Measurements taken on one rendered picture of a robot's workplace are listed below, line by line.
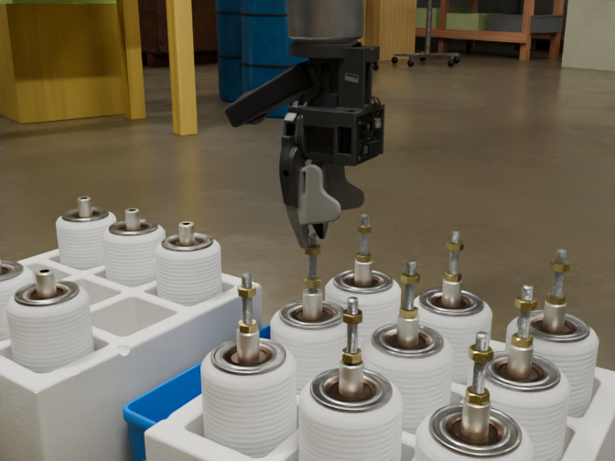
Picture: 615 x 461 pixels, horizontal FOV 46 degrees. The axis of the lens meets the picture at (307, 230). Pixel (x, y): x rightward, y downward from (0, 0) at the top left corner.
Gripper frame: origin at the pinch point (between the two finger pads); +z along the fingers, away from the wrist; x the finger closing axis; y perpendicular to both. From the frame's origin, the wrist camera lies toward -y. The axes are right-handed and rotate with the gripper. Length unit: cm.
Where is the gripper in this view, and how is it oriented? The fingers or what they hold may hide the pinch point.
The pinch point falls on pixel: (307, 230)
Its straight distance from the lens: 78.5
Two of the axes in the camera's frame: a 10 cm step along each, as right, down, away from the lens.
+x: 4.9, -2.7, 8.3
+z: 0.0, 9.5, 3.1
